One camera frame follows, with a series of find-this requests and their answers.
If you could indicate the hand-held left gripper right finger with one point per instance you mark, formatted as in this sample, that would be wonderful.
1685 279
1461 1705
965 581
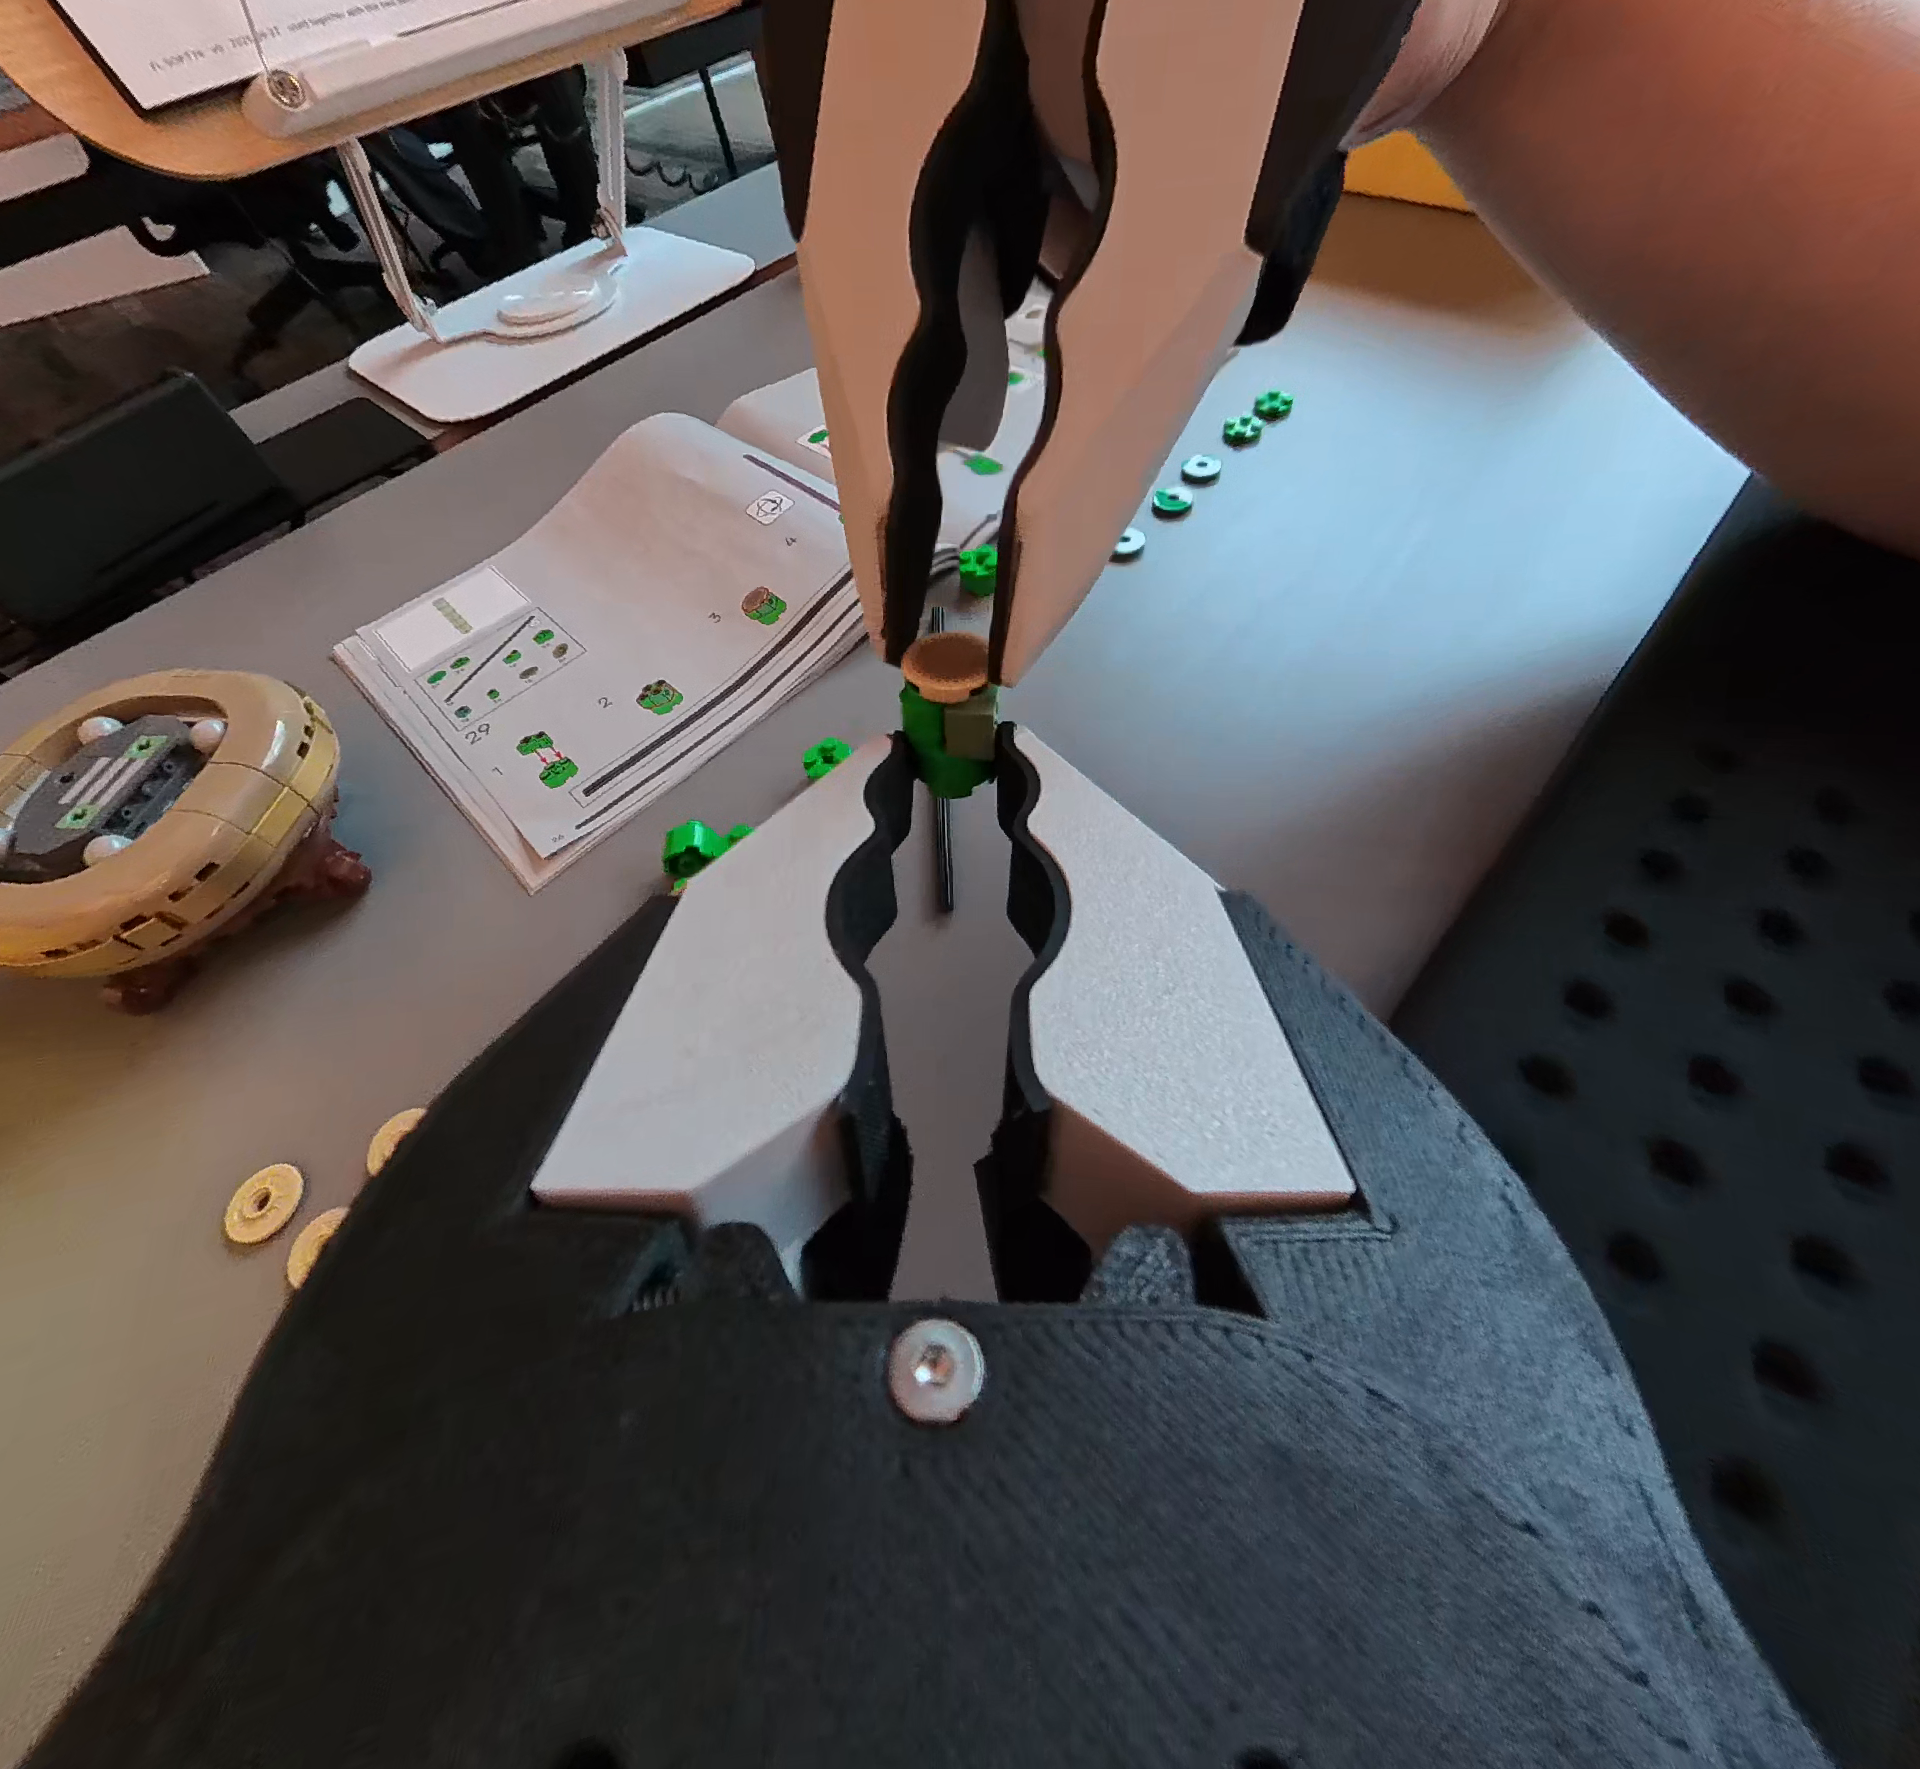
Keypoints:
1184 1049

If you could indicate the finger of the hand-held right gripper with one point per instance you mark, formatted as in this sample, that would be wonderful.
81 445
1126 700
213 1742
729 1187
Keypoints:
1184 180
863 225

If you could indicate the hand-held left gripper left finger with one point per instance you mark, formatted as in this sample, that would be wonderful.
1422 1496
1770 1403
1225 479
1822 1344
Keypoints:
719 1049

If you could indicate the green and olive brick assembly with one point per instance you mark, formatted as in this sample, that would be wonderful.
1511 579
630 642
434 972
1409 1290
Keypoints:
937 748

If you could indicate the tan round tile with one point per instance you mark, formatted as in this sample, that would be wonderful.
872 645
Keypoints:
943 663

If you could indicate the person's right forearm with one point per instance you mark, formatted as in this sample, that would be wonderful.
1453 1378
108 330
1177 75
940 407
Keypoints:
1649 150

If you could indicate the grey desk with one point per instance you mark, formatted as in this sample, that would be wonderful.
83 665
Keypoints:
1350 628

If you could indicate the cluster of green bricks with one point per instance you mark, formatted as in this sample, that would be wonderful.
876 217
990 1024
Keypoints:
697 850

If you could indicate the yellow plastic bin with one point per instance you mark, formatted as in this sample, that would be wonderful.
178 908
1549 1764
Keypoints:
1402 172

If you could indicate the thin black rod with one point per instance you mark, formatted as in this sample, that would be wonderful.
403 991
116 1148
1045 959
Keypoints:
943 862

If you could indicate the tan round plate with hole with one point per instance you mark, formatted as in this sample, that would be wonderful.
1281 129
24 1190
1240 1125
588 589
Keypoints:
263 1203
312 1242
393 1135

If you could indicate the green round brick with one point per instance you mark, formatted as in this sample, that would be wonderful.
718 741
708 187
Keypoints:
978 567

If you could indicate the brick building instruction booklet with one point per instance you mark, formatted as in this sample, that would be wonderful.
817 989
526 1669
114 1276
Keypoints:
630 599

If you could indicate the black perforated plastic panel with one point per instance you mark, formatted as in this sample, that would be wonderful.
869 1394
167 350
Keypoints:
1725 1049

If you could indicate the tan round brick-built pot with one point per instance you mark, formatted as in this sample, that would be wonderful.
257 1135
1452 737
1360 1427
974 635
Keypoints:
150 868

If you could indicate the white document stand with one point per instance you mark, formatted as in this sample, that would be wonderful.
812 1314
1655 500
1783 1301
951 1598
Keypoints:
150 150

